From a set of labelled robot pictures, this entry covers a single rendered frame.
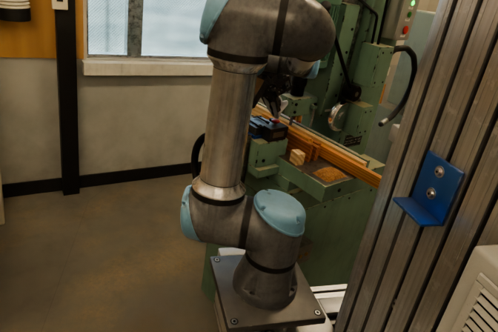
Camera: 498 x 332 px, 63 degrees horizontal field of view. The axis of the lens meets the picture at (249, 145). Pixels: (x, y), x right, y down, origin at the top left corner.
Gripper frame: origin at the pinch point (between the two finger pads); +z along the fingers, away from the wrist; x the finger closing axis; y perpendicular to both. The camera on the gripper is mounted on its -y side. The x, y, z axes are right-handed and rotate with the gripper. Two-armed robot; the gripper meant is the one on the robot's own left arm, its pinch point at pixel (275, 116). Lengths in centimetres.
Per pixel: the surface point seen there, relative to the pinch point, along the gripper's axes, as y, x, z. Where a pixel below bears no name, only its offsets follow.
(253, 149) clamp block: -12.5, -0.8, 5.0
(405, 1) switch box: 60, -9, -14
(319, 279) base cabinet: -10, -13, 81
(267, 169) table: -12.1, -5.5, 12.4
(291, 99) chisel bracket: 12.6, 5.9, 3.7
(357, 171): 8.7, -26.3, 18.3
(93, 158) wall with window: -52, 146, 67
